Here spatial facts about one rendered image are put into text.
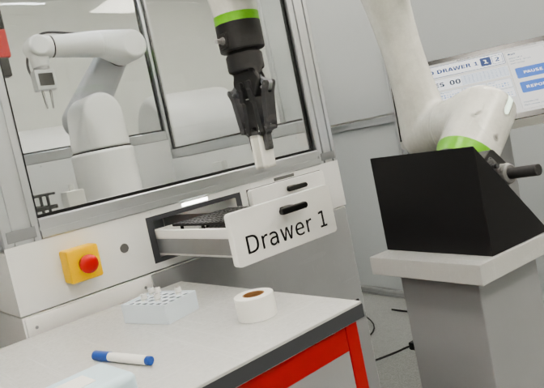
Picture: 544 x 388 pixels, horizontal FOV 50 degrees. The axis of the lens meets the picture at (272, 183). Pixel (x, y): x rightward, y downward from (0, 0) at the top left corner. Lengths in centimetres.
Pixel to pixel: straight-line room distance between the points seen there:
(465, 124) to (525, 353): 48
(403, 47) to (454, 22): 149
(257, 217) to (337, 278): 70
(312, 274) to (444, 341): 59
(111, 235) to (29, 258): 19
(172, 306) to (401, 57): 78
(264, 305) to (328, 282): 82
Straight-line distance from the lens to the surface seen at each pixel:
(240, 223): 116
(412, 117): 143
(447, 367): 132
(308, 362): 95
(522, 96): 195
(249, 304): 100
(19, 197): 132
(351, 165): 350
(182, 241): 134
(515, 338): 129
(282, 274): 168
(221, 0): 119
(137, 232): 142
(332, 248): 182
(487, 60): 206
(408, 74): 144
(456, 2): 292
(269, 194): 163
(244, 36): 117
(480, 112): 131
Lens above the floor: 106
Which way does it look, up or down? 5 degrees down
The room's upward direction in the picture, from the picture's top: 12 degrees counter-clockwise
